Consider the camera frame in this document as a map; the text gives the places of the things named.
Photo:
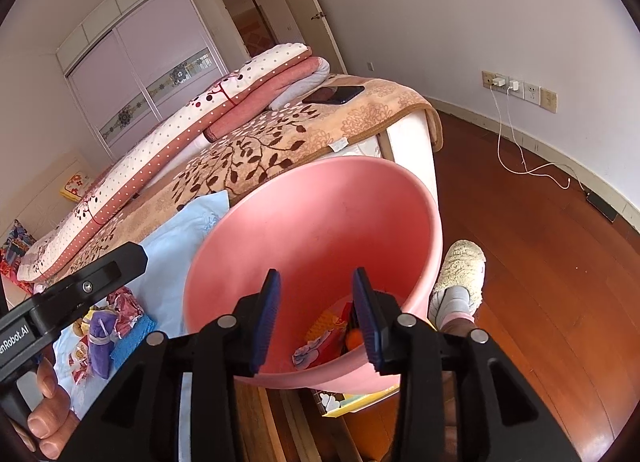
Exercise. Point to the white plug charger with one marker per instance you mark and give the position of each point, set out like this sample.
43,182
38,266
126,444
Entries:
499,82
514,87

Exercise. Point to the grey sock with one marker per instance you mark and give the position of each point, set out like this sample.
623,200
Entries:
450,304

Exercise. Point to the folded white sheet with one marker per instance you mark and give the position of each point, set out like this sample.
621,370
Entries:
295,92

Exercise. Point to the red scrub pad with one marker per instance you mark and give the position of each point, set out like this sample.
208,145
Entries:
332,349

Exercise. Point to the folded pink blanket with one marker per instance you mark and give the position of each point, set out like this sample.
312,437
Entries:
265,97

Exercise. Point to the cream fluffy slipper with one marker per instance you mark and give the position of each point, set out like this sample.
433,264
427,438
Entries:
462,267

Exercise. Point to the white wall socket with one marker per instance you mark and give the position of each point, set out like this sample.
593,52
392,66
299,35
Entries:
531,93
520,88

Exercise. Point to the purple cloth bundle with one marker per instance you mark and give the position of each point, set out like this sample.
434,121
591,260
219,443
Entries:
100,347

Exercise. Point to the small orange fruit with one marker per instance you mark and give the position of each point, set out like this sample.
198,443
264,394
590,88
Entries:
355,339

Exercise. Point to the yellow orange snack packet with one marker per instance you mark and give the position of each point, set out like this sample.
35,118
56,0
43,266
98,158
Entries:
327,324

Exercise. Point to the colourful patchwork pillow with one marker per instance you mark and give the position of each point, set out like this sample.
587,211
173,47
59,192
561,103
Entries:
15,247

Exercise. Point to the white sliding door wardrobe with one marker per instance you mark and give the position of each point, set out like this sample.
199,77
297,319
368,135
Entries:
150,42

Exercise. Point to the light blue floral cloth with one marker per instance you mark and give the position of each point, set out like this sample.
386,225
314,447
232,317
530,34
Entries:
165,252

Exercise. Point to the person's left hand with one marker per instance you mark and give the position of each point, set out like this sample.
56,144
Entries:
50,422

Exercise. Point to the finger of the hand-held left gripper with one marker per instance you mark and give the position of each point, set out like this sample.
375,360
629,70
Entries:
100,274

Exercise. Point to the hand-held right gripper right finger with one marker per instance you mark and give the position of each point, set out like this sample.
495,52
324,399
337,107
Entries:
362,322

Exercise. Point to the yellow floral pillow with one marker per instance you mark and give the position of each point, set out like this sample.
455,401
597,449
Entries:
75,184

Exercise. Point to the white quilted mattress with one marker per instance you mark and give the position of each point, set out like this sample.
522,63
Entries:
410,142

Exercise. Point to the clear plastic wrapper red print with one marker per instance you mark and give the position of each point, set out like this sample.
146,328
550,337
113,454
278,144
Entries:
122,304

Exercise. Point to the black phone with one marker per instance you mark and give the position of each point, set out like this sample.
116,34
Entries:
334,94

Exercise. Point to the beige wall socket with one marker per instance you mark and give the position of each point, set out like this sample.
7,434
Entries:
548,100
487,78

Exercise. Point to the black flat device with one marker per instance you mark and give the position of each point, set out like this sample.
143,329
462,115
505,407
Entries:
602,206

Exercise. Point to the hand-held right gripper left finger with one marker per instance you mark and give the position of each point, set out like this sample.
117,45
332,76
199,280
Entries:
265,322

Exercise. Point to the clear snack wrapper red label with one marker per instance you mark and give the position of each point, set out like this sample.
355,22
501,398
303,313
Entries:
80,362

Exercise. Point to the brown leaf print blanket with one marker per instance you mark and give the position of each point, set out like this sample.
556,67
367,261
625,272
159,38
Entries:
280,142

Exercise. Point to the yellow plastic bag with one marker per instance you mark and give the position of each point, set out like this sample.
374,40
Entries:
82,324

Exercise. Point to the pink plastic bin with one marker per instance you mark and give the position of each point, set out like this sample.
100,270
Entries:
310,222

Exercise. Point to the folded tree print quilt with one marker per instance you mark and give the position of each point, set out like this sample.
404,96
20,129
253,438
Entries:
165,132

